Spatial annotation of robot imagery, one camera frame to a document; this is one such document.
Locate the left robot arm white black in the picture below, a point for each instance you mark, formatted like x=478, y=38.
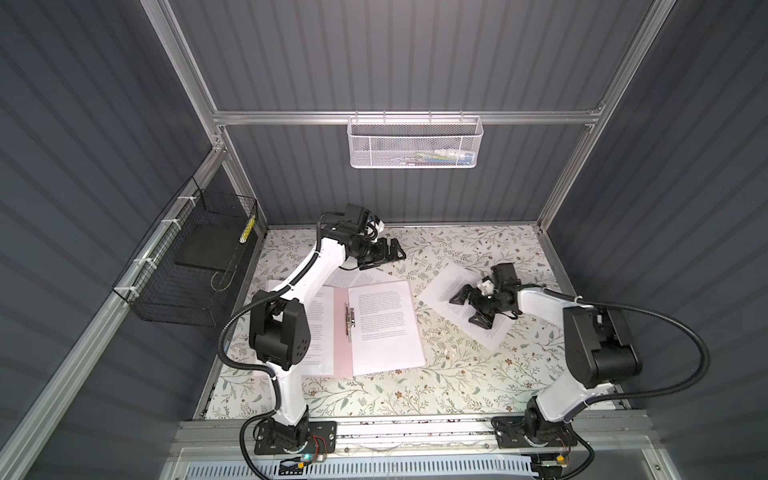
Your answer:
x=279, y=330

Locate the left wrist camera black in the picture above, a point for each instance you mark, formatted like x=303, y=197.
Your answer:
x=358, y=220

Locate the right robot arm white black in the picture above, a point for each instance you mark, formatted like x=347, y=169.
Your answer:
x=597, y=343

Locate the black wire basket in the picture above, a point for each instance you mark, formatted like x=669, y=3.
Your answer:
x=192, y=269

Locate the printed paper sheet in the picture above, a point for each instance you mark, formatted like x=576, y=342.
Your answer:
x=447, y=284
x=320, y=360
x=347, y=279

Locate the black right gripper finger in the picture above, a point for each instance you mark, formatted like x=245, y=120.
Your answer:
x=466, y=295
x=484, y=318

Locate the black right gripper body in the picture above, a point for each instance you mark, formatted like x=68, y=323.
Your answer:
x=484, y=303

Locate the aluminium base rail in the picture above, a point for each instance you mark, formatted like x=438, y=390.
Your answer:
x=463, y=446

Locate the pink file folder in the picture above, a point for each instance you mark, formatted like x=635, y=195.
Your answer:
x=344, y=322

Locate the markers in white basket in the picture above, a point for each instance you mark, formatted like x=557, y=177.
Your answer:
x=449, y=158

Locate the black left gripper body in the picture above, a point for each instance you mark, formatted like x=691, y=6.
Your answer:
x=369, y=252

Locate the printed paper sheet back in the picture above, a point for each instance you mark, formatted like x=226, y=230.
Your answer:
x=347, y=279

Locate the printed paper sheets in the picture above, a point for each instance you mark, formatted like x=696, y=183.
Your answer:
x=385, y=335

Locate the white wire mesh basket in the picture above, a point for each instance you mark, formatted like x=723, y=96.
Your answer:
x=374, y=140

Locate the yellow marker in basket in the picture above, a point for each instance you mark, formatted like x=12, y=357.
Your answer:
x=247, y=229

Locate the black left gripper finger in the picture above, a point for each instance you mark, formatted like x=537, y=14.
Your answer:
x=373, y=261
x=394, y=250

